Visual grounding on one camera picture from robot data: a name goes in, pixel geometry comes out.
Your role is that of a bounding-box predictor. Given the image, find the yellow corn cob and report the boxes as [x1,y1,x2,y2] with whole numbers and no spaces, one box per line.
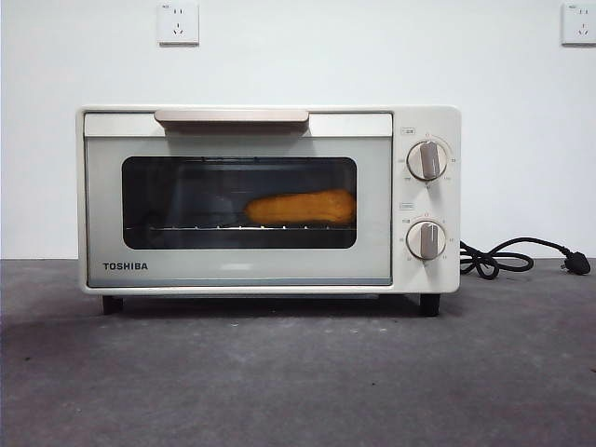
[245,188,358,226]

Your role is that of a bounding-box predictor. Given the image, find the glass oven door beige handle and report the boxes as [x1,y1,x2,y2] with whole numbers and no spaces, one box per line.
[83,109,395,286]

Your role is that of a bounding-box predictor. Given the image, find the cream oven knob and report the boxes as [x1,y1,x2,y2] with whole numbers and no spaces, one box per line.
[406,221,447,261]
[407,141,450,182]

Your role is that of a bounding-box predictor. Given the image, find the cream Toshiba toaster oven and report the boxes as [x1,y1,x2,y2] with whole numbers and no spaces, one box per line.
[75,103,462,317]

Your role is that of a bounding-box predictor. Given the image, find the metal wire oven rack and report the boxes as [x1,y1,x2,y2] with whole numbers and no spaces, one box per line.
[128,225,350,233]

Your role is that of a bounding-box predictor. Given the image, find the black power cable with plug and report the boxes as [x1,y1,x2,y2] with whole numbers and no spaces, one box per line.
[459,237,592,279]

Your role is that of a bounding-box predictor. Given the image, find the white wall socket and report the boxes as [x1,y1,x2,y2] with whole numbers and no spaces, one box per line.
[157,1,200,47]
[561,2,596,47]

